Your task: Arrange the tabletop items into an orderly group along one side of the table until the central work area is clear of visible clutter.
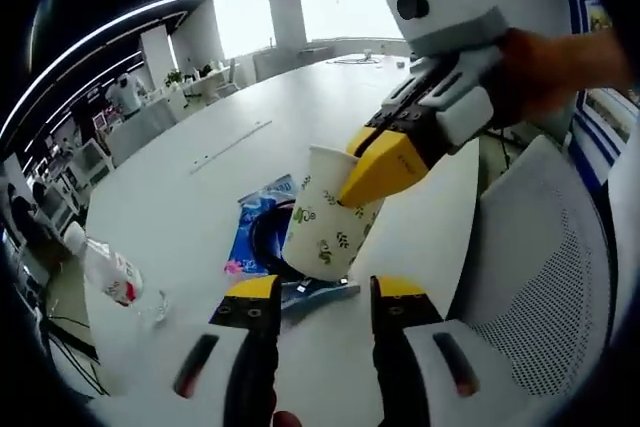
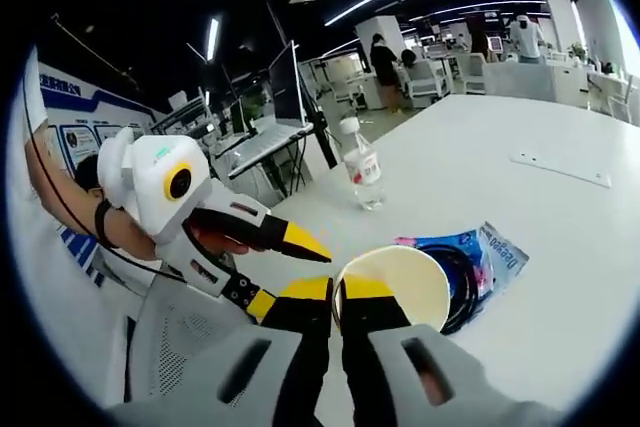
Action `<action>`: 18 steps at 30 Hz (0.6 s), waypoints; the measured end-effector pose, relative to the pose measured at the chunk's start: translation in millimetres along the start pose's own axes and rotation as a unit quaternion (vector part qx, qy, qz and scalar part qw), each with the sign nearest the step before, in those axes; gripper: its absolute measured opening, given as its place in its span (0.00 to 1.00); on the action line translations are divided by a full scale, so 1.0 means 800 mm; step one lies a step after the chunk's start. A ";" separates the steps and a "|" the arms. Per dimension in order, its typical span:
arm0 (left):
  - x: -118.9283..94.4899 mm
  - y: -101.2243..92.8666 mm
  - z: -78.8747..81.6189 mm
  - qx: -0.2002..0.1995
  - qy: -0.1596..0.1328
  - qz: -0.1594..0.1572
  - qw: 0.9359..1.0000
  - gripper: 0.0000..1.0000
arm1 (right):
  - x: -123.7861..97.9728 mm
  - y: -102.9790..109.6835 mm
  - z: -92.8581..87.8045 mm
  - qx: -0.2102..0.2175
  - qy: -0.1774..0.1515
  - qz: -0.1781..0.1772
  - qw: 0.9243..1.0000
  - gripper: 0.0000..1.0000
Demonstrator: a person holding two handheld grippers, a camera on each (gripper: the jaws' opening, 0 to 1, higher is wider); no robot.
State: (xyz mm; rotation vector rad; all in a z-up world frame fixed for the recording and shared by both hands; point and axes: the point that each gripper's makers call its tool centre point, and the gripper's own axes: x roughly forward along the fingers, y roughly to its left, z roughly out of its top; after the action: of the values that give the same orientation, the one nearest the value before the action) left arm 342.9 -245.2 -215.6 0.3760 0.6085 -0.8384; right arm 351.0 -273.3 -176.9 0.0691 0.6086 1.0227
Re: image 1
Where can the white table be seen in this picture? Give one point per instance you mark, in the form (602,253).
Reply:
(175,197)

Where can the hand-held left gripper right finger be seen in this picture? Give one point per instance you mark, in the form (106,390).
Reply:
(405,317)

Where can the person's left hand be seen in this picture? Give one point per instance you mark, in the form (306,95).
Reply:
(286,419)

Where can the long curved ceiling light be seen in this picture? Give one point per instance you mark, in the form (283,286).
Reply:
(165,1)

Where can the grey partition panel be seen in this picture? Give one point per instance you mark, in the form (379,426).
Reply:
(140,129)

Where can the blue white wall poster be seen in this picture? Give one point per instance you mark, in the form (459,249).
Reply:
(600,137)

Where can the leaf print paper cup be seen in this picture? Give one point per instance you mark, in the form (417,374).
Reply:
(325,227)

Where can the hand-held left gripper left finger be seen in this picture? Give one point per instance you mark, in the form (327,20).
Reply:
(250,317)

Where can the long white strip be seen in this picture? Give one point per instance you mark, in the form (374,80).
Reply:
(230,146)

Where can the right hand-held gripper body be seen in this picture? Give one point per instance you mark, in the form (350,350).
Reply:
(450,17)

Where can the grey mesh office chair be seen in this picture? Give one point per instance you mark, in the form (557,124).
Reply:
(540,247)

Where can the large light blue packet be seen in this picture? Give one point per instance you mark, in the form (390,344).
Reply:
(272,192)

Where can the potted green plant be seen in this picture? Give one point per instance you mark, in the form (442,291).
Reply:
(174,78)

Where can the person's right hand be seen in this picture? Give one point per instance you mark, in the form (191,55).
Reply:
(535,82)

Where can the clear plastic bottle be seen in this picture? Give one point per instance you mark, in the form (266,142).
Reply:
(115,277)

